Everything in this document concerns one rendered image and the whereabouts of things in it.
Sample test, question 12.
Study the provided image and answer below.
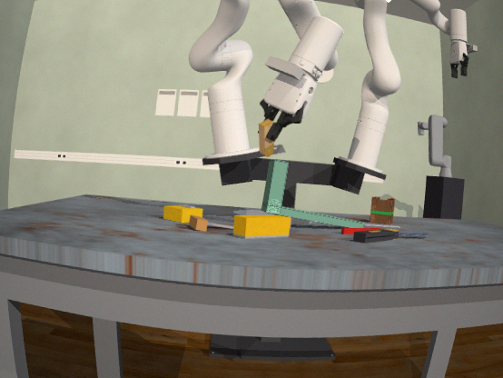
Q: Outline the green l-shaped frame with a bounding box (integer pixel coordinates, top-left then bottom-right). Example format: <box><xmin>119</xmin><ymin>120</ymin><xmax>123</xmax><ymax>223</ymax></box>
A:
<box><xmin>261</xmin><ymin>160</ymin><xmax>364</xmax><ymax>228</ymax></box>

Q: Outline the red flat bar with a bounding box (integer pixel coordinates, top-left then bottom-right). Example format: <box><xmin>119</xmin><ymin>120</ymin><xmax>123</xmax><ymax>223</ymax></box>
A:
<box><xmin>341</xmin><ymin>228</ymin><xmax>381</xmax><ymax>234</ymax></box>

